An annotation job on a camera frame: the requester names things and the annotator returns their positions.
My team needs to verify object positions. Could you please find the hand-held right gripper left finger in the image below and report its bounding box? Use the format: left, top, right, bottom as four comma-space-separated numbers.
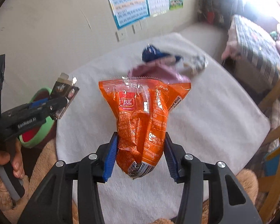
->
17, 132, 118, 224

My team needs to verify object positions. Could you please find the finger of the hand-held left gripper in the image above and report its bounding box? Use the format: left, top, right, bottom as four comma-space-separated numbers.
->
45, 105, 69, 122
26, 97, 70, 111

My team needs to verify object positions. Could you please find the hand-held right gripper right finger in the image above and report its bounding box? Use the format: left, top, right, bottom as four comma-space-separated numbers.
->
163, 133, 263, 224

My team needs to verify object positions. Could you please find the green plastic basin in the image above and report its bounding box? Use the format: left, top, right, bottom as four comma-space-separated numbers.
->
19, 87, 57, 148

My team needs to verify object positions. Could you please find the dark brown foil packet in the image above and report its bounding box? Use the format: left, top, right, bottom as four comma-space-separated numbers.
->
50, 73, 80, 119

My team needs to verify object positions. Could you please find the orange snack packet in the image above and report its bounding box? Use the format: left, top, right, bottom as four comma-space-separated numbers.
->
98, 76, 192, 180

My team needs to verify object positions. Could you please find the pink plastic packet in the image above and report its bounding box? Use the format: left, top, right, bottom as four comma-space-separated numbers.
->
127, 58, 192, 84

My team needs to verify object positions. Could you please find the crushed clear plastic bottle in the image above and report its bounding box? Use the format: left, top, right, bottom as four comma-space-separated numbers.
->
182, 54, 208, 75

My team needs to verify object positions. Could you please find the blue wrapper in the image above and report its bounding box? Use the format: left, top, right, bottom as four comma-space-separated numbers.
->
142, 45, 182, 63

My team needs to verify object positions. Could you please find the person's left hand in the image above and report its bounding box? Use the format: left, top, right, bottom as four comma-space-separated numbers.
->
0, 140, 26, 206

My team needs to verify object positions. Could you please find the tan plush blanket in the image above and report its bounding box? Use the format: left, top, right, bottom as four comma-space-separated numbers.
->
0, 138, 259, 224

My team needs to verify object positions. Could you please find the blue bordered letter poster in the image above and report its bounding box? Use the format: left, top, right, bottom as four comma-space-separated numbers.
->
103, 0, 150, 30

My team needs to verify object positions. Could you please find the pink bedsheet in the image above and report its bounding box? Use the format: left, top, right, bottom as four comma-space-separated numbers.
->
222, 21, 242, 60

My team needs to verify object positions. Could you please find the metal storage rack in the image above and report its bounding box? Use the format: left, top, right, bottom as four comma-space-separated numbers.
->
197, 0, 231, 25

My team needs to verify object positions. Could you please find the white wall socket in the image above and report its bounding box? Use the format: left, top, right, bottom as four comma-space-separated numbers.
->
131, 19, 148, 33
115, 29, 127, 42

